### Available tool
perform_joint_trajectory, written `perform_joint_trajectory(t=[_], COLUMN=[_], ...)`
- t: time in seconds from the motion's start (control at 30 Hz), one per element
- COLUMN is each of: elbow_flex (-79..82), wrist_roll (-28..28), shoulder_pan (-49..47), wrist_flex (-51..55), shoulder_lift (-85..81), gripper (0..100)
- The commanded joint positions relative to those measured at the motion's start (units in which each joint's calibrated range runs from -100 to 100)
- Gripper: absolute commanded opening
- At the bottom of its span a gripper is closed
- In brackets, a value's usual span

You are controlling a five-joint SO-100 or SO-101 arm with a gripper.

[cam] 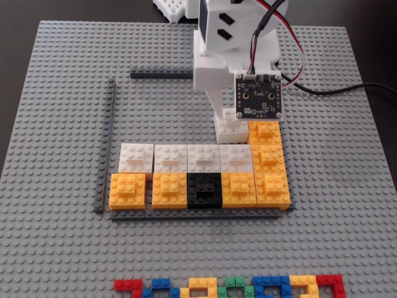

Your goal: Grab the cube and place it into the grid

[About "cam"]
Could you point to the orange Lego cube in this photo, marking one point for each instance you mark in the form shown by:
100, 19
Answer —
269, 158
239, 191
127, 192
266, 133
273, 191
170, 191

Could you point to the red Lego letter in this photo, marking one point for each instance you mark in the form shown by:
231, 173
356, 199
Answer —
124, 285
330, 279

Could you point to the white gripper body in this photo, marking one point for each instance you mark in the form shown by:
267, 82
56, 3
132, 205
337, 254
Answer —
208, 77

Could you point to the black camera circuit board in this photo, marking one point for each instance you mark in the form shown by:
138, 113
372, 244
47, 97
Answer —
259, 96

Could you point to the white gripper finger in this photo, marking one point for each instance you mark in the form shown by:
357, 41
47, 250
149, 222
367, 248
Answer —
218, 104

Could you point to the grey Lego baseplate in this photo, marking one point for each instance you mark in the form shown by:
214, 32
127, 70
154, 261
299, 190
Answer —
62, 124

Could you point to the yellow Lego letter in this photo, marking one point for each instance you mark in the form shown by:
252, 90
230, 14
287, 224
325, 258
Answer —
201, 283
302, 281

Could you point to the white Lego cube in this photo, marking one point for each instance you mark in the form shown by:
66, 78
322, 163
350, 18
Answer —
203, 158
170, 158
135, 158
231, 135
235, 158

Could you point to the black Lego cube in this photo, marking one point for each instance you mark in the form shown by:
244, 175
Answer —
204, 189

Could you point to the blue Lego letter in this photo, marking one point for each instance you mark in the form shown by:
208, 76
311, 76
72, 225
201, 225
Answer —
159, 284
270, 282

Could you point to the green Lego letter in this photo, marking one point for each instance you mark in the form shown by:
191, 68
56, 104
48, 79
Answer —
235, 282

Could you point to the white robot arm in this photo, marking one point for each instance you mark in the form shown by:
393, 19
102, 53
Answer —
239, 18

